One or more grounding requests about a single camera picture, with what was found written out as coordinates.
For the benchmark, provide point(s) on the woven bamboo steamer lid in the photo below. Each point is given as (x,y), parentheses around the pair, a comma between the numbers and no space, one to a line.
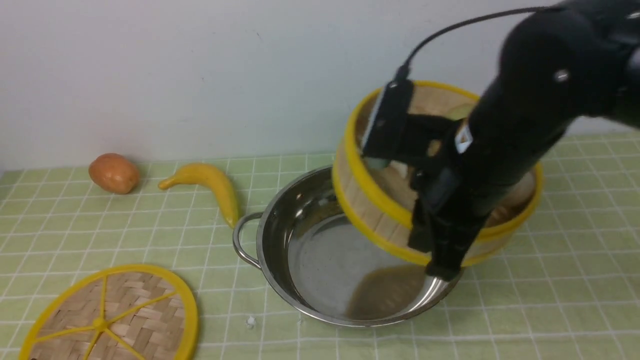
(127,312)

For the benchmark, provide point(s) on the stainless steel pot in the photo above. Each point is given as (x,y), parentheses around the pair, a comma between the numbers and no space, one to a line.
(323,266)

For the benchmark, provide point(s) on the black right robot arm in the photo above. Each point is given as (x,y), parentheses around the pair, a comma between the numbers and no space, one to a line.
(579,58)

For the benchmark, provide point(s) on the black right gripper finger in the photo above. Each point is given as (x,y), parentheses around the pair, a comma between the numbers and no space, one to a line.
(450,244)

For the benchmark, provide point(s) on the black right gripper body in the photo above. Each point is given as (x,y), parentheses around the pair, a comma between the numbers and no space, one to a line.
(484,167)

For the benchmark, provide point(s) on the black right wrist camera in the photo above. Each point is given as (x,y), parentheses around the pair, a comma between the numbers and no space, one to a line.
(394,134)

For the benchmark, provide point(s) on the yellow banana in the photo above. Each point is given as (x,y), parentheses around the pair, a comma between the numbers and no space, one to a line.
(211,177)

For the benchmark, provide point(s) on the orange brown round fruit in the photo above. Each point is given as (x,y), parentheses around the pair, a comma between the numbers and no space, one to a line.
(114,173)

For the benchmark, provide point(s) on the small white crumb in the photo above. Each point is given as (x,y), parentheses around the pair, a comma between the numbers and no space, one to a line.
(251,322)

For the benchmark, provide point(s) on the bamboo steamer basket yellow rim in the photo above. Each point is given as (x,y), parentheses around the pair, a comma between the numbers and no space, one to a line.
(379,203)

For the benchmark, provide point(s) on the green checkered tablecloth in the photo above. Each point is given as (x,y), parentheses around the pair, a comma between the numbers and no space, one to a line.
(566,288)

